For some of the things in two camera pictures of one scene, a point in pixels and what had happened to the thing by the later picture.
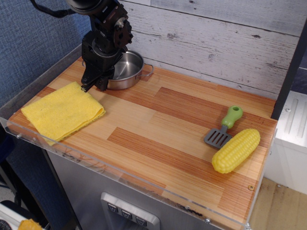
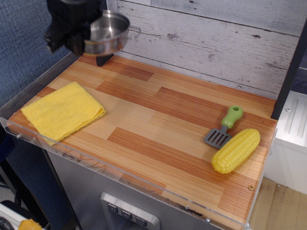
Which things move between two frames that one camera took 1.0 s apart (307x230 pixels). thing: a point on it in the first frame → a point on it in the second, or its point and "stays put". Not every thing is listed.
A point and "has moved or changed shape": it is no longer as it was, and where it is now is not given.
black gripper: x=112 y=35 → x=71 y=19
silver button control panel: x=129 y=210 stays put
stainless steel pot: x=130 y=67 has moved or changed shape
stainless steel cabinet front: x=85 y=185 stays put
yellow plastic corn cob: x=235 y=150 stays put
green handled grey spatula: x=218 y=137 stays put
